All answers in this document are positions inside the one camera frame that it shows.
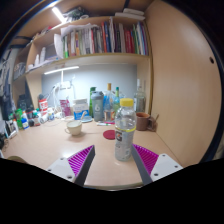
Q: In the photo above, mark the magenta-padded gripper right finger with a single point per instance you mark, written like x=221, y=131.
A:
x=165, y=166

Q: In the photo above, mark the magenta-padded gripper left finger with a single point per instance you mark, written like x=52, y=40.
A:
x=63, y=168

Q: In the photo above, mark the clear yellow-capped drink bottle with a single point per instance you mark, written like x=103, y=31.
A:
x=125, y=133

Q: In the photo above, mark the cream ceramic cup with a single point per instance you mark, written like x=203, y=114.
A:
x=74, y=128

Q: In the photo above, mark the spoon in brown mug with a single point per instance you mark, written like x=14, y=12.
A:
x=155, y=118

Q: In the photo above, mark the brown ceramic mug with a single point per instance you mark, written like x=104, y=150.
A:
x=142, y=121

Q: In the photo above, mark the light blue hair brush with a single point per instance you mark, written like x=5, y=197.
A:
x=87, y=119

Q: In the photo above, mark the spoon in cream cup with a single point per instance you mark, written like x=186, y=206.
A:
x=83, y=116

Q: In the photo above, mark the small white plastic bottle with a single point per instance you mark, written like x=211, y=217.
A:
x=50, y=114

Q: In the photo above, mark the flat round red coaster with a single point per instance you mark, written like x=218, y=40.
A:
x=109, y=134

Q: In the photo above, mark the magenta pouch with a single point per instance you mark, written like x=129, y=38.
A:
x=65, y=108

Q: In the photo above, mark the blue and white box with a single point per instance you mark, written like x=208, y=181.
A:
x=80, y=110

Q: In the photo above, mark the red and white canister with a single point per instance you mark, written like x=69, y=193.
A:
x=43, y=106

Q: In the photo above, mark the clear glass liquor bottle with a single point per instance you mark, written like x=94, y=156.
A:
x=139, y=98

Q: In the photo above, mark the amber-capped bottle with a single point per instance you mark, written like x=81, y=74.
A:
x=108, y=103

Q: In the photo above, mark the green-capped clear bottle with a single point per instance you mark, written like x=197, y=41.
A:
x=116, y=100

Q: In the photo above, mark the white power socket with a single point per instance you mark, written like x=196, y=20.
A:
x=64, y=85

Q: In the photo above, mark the white under-shelf light bar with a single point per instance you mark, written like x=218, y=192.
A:
x=61, y=70

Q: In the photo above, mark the wooden shelf unit with books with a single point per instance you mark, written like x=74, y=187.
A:
x=100, y=58

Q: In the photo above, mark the ceiling tube light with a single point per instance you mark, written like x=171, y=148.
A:
x=58, y=14

